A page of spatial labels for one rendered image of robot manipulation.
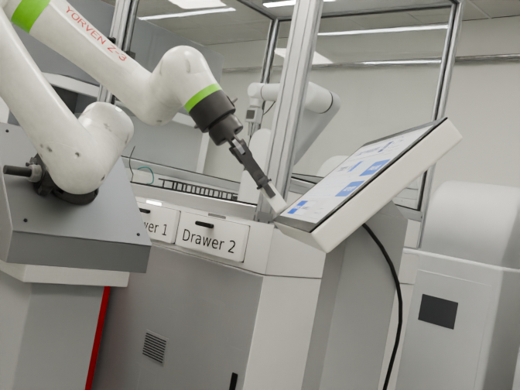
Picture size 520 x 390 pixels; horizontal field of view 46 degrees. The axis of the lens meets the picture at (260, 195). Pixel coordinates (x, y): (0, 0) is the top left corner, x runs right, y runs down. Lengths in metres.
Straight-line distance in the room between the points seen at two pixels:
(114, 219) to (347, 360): 0.73
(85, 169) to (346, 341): 0.65
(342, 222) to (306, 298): 0.95
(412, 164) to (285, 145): 0.77
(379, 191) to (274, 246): 0.78
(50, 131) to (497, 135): 4.08
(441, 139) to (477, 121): 4.03
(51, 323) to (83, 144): 0.48
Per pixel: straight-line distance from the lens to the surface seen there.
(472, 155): 5.07
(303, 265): 1.92
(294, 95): 1.81
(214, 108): 1.34
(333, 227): 1.03
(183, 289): 2.01
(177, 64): 1.35
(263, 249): 1.79
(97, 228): 1.60
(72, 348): 1.66
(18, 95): 1.35
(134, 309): 2.20
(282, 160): 1.79
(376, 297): 1.25
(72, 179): 1.38
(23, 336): 1.59
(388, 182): 1.06
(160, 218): 2.10
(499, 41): 5.26
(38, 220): 1.54
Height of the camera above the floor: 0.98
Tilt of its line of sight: 1 degrees up
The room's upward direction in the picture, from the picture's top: 11 degrees clockwise
